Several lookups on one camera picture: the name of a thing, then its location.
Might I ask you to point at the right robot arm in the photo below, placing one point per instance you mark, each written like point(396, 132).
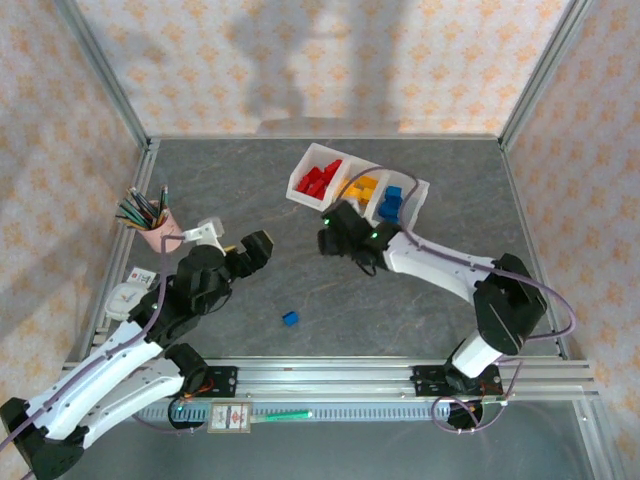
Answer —
point(505, 305)

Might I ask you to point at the aluminium frame post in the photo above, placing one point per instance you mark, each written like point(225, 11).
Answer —
point(108, 75)
point(544, 75)

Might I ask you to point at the blue lego brick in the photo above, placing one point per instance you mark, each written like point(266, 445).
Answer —
point(391, 205)
point(290, 318)
point(387, 216)
point(394, 192)

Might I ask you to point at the framed printed label card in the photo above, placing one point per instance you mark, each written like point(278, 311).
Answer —
point(229, 417)

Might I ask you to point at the wide aluminium mounting rail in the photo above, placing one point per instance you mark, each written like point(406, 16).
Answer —
point(325, 380)

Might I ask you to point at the coloured pencil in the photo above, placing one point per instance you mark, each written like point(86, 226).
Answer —
point(132, 211)
point(139, 227)
point(142, 203)
point(130, 220)
point(163, 200)

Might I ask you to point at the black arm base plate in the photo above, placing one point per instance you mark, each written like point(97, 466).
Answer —
point(225, 381)
point(425, 381)

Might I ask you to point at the pink pencil cup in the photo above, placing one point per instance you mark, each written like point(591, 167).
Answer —
point(165, 237)

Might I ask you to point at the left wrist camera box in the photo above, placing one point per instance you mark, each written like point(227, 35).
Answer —
point(210, 229)

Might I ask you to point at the aluminium frame leg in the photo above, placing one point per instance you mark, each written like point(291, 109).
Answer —
point(597, 445)

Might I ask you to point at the aluminium table edge rail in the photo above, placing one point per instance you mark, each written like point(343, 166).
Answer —
point(517, 190)
point(210, 137)
point(146, 170)

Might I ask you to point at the small white printed card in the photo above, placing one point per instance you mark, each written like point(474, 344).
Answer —
point(141, 276)

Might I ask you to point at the green pen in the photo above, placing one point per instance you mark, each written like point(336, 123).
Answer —
point(282, 416)

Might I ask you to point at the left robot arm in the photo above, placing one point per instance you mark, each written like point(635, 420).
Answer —
point(50, 450)

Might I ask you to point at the red lego brick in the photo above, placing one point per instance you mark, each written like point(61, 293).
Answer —
point(328, 179)
point(320, 191)
point(312, 175)
point(334, 166)
point(303, 186)

